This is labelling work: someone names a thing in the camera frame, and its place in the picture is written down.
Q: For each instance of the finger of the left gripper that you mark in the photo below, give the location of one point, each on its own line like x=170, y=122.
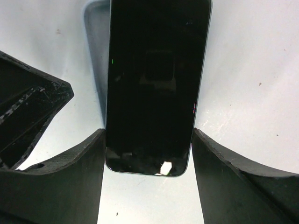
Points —
x=29, y=100

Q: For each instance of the translucent blue phone case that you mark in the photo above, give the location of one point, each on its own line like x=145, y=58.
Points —
x=96, y=21

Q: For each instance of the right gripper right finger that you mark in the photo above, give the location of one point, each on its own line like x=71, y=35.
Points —
x=236, y=190

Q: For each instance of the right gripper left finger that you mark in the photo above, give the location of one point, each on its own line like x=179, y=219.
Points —
x=64, y=189

